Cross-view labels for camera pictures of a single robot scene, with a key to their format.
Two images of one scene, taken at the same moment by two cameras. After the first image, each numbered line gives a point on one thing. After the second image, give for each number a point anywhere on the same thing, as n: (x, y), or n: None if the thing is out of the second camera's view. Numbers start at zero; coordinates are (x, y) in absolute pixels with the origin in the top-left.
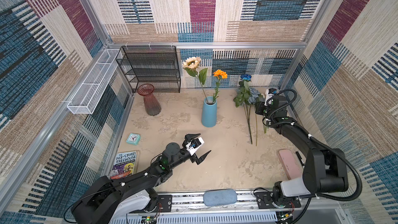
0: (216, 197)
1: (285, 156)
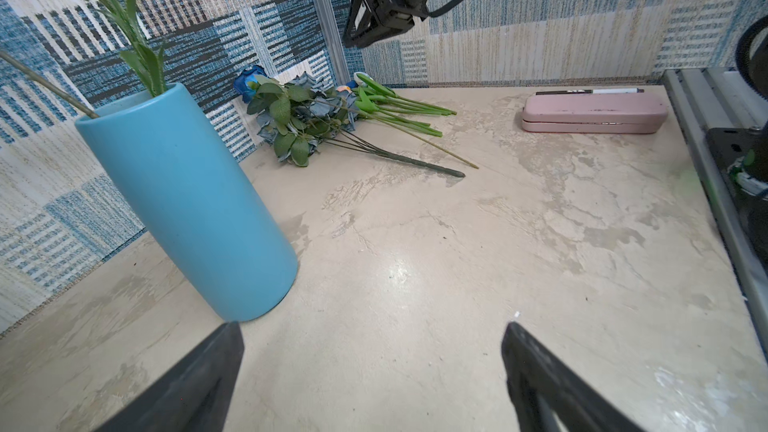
0: None
1: (568, 113)
